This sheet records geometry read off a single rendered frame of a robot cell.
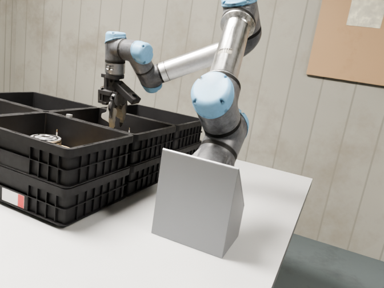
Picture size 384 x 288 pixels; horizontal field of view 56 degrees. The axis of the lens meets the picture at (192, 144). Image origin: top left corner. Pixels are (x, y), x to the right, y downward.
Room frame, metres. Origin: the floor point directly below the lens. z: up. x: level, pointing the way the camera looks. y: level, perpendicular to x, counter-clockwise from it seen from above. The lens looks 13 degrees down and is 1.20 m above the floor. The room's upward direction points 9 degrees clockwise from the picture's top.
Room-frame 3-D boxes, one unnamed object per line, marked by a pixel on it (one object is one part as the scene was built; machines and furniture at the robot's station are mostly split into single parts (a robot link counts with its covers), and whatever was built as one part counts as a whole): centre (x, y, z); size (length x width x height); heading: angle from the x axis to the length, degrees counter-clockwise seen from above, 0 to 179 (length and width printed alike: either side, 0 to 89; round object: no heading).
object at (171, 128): (1.36, 0.31, 0.92); 0.40 x 0.30 x 0.02; 67
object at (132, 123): (1.36, 0.31, 0.87); 0.40 x 0.30 x 0.11; 67
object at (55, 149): (1.09, 0.43, 0.92); 0.40 x 0.30 x 0.02; 67
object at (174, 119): (1.64, 0.19, 0.87); 0.40 x 0.30 x 0.11; 67
